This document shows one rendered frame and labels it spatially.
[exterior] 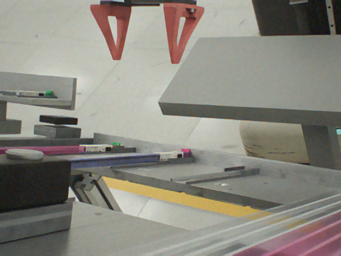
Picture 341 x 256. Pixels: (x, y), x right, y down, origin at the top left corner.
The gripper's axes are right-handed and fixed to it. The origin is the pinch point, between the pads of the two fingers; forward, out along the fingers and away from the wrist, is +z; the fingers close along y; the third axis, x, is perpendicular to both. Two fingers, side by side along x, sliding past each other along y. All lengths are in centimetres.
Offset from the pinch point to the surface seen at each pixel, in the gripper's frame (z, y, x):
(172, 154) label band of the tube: 14.2, 1.1, 5.8
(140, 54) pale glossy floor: 5, -111, 146
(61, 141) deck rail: 14.5, -18.6, 3.0
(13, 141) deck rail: 13.1, -18.6, -6.6
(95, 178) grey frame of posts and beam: 23.3, -21.1, 14.2
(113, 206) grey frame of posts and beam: 29.6, -20.6, 18.8
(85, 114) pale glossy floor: 31, -114, 112
